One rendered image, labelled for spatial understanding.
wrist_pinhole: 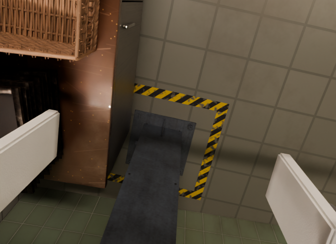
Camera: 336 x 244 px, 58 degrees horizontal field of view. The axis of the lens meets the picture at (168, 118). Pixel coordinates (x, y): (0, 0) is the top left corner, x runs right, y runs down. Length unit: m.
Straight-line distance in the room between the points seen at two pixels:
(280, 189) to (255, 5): 1.33
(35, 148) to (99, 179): 0.91
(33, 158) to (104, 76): 0.77
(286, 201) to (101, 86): 0.81
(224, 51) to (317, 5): 0.43
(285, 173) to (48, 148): 0.13
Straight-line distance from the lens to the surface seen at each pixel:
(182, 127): 1.56
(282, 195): 0.17
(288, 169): 0.17
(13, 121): 0.81
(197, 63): 1.47
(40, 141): 0.17
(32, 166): 0.17
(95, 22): 0.88
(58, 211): 1.76
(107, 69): 0.92
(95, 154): 1.03
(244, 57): 1.49
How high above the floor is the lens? 1.45
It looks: 69 degrees down
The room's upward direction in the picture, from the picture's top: 170 degrees counter-clockwise
